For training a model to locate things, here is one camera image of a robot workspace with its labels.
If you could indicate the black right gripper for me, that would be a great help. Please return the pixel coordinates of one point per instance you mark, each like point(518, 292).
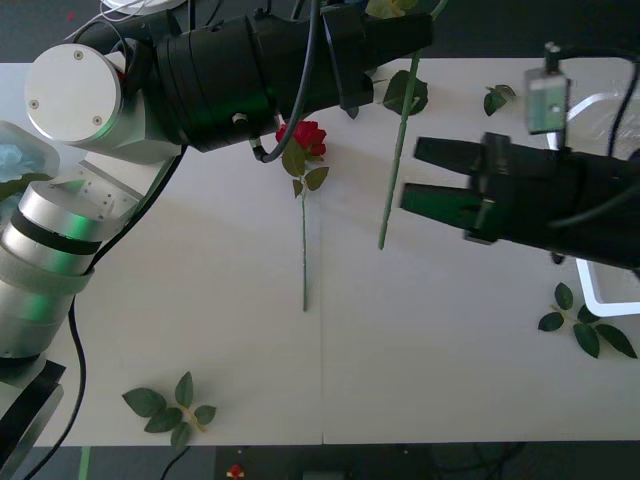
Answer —
point(530, 200)

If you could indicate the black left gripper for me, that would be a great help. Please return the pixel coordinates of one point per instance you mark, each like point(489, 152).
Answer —
point(350, 50)

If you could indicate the long green stemmed artificial flower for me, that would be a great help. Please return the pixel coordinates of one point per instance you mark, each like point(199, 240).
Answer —
point(395, 165)

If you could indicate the pale blue artificial flower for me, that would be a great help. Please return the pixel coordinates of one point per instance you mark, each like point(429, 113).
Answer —
point(10, 160)

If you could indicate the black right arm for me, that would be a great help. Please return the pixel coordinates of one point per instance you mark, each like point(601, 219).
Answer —
point(610, 215)

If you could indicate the silver and black left arm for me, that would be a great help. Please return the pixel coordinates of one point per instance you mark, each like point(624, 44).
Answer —
point(215, 75)

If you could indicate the small loose green leaf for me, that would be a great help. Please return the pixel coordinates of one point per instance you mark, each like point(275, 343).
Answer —
point(495, 102)

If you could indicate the red rose with green stem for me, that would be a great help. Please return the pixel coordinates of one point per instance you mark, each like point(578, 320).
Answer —
point(305, 137)

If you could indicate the loose green leaf sprig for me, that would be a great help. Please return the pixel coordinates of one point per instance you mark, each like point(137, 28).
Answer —
point(585, 337)
point(145, 400)

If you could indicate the small red flower head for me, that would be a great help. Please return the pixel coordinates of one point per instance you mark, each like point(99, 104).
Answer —
point(234, 471)

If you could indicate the green stem piece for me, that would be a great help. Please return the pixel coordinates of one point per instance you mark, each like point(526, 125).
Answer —
point(85, 462)

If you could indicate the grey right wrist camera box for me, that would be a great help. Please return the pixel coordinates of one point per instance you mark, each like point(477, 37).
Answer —
point(545, 100)

